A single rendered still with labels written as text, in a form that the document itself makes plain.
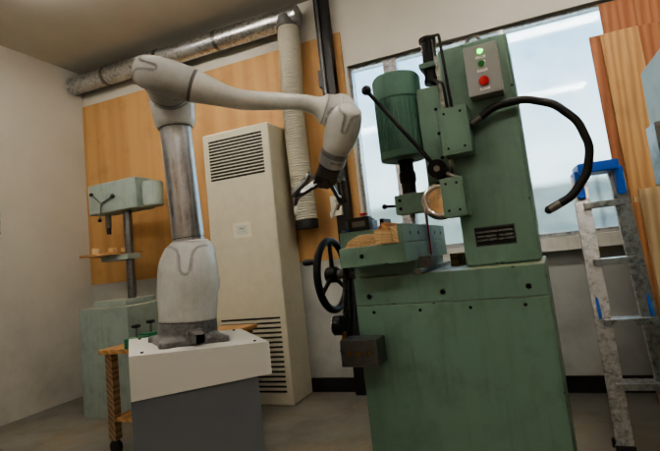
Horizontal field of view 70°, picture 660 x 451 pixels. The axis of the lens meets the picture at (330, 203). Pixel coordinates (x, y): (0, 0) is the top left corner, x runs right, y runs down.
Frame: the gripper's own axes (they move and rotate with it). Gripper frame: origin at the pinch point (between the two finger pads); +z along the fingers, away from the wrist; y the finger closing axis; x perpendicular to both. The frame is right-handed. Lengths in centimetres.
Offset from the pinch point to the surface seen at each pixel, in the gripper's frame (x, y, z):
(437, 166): -12.0, 29.9, -32.5
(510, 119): -10, 48, -52
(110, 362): 33, -67, 136
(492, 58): 0, 39, -66
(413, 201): -5.7, 32.0, -13.6
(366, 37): 180, 66, -15
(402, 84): 20, 23, -45
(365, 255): -29.3, 9.0, -7.8
